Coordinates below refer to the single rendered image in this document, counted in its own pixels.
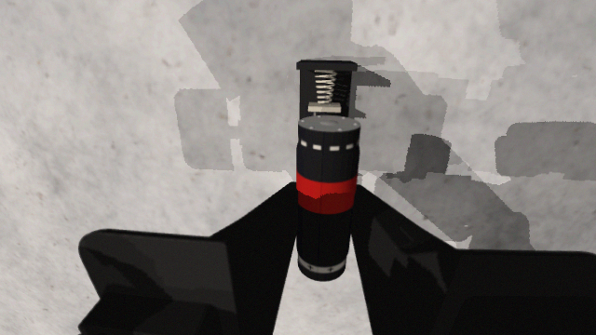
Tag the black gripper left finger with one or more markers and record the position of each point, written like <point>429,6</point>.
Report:
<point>241,270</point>

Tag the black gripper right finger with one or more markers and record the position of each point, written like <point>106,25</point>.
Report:
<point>415,283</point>

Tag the black cylindrical battery with red band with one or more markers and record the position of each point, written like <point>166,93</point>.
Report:
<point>327,167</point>

